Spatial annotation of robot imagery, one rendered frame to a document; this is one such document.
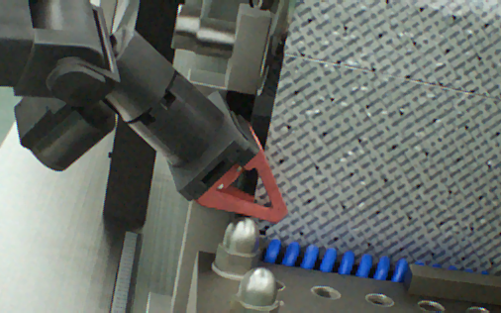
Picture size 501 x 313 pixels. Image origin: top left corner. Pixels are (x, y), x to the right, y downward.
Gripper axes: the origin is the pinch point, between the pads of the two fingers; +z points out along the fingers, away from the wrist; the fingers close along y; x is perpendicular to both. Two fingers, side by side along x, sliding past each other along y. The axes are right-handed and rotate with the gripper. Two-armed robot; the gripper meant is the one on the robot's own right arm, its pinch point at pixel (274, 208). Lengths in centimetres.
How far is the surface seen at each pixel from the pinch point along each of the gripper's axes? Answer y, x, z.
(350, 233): 1.6, 3.1, 5.8
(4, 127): -338, -110, 66
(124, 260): -22.2, -18.8, 3.9
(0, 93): -384, -114, 66
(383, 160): 1.6, 9.3, 2.9
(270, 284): 16.6, -1.1, -4.4
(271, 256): 3.7, -2.3, 1.1
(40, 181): -42.8, -24.8, -2.2
